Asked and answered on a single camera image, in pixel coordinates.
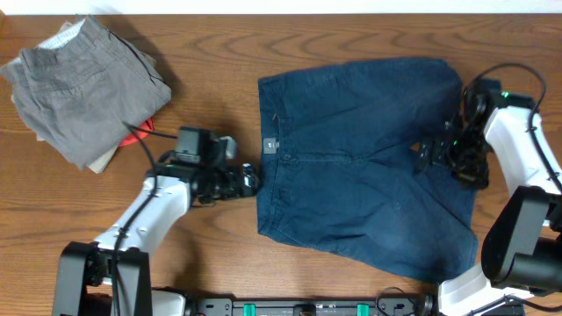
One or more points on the grey folded trousers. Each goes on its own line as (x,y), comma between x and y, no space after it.
(81,96)

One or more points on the navy blue shorts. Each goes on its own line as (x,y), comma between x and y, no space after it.
(338,166)

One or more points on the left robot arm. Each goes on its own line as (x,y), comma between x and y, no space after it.
(111,275)

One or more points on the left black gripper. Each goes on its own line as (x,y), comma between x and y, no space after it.
(245,180)

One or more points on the red folded garment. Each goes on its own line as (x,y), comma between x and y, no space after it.
(141,133)

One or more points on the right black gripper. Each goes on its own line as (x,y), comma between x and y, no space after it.
(428,154)

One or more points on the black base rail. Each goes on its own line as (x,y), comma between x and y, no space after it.
(303,307)

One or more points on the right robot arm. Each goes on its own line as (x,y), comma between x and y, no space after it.
(516,262)

